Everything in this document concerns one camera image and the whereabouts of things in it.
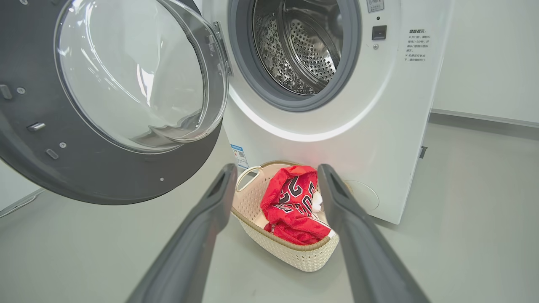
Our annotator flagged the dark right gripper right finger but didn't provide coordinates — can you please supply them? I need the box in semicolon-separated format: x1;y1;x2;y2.
316;163;431;303

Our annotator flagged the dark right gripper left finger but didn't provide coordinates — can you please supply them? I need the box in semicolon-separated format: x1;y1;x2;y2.
125;163;239;303

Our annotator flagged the red basketball jersey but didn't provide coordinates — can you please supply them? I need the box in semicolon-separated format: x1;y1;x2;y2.
260;165;337;246

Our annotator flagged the round dark washing machine door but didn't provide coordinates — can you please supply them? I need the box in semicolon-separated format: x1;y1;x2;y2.
0;0;230;206

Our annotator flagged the cream perforated laundry basket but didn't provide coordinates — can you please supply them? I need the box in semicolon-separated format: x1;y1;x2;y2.
231;160;354;273

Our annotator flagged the white front-load washing machine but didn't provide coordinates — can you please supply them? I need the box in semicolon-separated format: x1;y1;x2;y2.
201;0;455;225

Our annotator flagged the blue energy label sticker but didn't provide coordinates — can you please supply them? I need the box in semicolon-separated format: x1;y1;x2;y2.
230;144;250;170

